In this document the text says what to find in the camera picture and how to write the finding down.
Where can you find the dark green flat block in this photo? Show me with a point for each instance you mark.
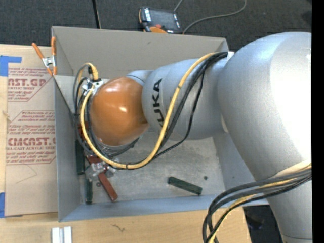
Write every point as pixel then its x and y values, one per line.
pixel 88 192
pixel 184 185
pixel 80 158

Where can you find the red-brown flat block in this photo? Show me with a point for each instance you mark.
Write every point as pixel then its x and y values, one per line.
pixel 109 189

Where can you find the grey metal bin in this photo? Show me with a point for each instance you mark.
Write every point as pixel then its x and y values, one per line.
pixel 162 166

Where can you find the brown cardboard board, red print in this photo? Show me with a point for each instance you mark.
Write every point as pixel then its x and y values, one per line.
pixel 30 181

